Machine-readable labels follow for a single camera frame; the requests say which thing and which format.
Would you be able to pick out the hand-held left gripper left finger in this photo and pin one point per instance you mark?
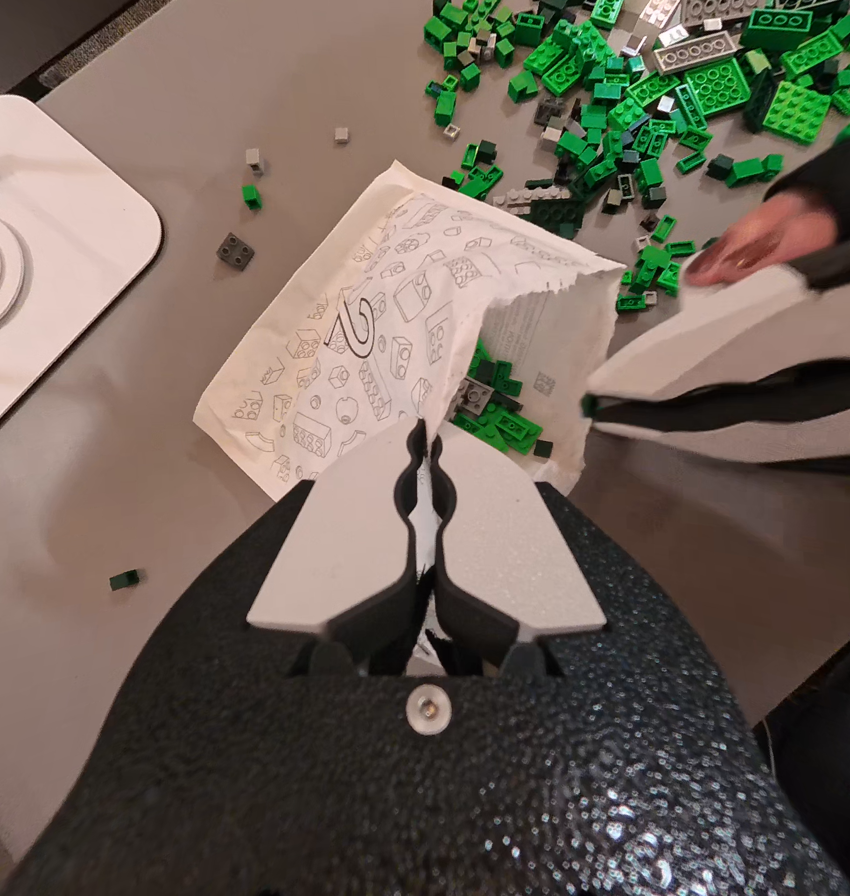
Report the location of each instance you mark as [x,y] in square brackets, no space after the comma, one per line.
[327,546]

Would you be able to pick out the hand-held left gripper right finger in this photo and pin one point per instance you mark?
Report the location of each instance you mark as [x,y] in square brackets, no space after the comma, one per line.
[516,553]

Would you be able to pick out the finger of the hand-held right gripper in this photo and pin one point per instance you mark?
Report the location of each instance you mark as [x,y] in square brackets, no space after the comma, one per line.
[782,441]
[733,336]

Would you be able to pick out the heap of mixed toy bricks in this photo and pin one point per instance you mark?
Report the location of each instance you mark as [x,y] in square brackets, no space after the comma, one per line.
[502,420]

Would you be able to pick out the white printed paper bag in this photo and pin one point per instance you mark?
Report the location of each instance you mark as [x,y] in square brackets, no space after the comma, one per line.
[313,392]

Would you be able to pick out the pile of green toy bricks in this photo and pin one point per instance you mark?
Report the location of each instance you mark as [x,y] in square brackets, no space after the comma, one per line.
[719,84]

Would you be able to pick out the person's right forearm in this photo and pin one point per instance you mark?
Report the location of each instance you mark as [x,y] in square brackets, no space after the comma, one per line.
[838,175]

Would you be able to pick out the person's right hand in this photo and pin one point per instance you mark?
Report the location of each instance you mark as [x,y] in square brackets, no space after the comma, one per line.
[775,234]

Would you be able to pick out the small dark green brick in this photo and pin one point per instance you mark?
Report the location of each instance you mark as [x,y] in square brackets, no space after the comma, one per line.
[126,580]

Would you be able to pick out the dark grey square plate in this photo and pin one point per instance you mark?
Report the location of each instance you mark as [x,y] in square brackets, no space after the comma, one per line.
[235,250]

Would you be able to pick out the person's dark trousers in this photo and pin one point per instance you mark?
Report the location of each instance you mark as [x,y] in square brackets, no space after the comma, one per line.
[831,770]

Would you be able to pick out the small light grey brick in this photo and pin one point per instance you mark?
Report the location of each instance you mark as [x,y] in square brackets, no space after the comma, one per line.
[255,160]

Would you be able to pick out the white monitor stand base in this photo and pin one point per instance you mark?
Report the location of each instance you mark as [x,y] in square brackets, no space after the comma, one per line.
[82,210]

